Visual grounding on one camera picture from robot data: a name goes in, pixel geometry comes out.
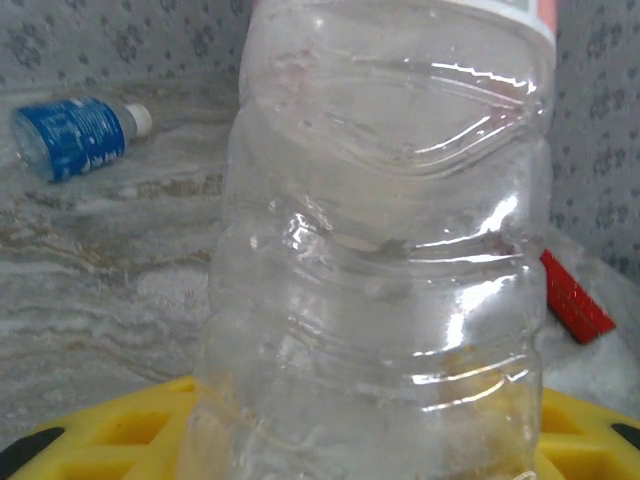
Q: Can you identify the clear bottle blue label white cap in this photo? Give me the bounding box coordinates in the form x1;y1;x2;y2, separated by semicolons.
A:
10;97;153;184

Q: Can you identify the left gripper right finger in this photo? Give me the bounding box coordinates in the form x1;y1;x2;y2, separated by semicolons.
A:
532;389;640;480

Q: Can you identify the red glitter cylinder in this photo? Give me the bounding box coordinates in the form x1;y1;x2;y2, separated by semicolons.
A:
539;248;617;345

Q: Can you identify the clear bottle red label red cap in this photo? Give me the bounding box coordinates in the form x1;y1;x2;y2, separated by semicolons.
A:
177;0;559;480

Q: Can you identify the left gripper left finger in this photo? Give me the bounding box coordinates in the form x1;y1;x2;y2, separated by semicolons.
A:
0;377;202;480

